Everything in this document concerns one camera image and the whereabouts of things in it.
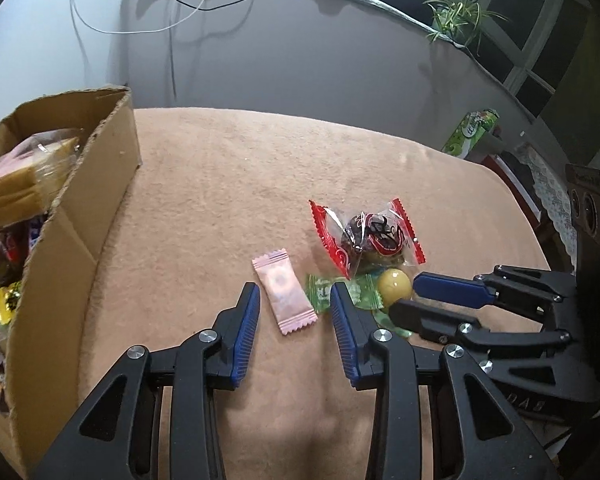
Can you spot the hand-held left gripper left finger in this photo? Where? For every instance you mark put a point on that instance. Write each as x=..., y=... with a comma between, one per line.
x=245, y=330

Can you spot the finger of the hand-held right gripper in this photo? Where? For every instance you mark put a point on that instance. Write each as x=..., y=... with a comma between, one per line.
x=425, y=317
x=445, y=287

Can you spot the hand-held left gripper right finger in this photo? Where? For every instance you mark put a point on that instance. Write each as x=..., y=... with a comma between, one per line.
x=342, y=330

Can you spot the yellow ball candy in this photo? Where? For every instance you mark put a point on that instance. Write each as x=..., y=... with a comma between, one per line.
x=394, y=286

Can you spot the pink candy packet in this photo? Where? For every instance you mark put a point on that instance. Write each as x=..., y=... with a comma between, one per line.
x=285, y=292

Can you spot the brown cardboard box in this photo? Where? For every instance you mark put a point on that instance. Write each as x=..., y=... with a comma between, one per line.
x=70, y=240

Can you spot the red green snack packet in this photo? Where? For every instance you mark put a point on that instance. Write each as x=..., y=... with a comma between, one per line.
x=16, y=252

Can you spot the clear bread packet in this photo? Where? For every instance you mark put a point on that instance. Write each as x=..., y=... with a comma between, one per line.
x=15, y=185

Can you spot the red clear wrapped dark snack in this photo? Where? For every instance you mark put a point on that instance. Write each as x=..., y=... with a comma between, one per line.
x=375, y=235

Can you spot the white lace cloth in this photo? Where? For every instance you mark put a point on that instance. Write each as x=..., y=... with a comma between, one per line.
x=550, y=195

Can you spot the green drink carton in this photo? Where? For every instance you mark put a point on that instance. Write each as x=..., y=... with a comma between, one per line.
x=467, y=135

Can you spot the yellow snack packet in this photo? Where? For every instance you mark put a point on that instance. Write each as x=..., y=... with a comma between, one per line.
x=9, y=302

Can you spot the green potted plant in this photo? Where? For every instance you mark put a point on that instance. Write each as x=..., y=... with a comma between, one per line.
x=452, y=12

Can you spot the white window frame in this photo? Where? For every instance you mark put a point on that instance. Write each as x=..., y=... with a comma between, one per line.
x=520, y=67

